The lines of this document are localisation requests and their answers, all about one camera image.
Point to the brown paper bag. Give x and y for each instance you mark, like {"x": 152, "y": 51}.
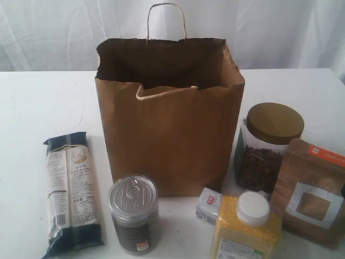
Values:
{"x": 169, "y": 110}

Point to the clear jar with gold lid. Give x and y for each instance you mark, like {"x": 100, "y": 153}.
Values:
{"x": 264, "y": 136}

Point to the yellow millet bottle white cap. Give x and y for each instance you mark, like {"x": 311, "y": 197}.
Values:
{"x": 246, "y": 227}

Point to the clear jar with metal lid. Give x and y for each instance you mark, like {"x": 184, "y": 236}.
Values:
{"x": 133, "y": 202}

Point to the small white blue milk carton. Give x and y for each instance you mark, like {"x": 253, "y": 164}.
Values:
{"x": 208, "y": 205}

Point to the dark blue noodle packet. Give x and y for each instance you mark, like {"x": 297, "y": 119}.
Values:
{"x": 72, "y": 208}

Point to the brown kraft pouch with window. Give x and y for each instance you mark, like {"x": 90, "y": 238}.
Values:
{"x": 310, "y": 193}

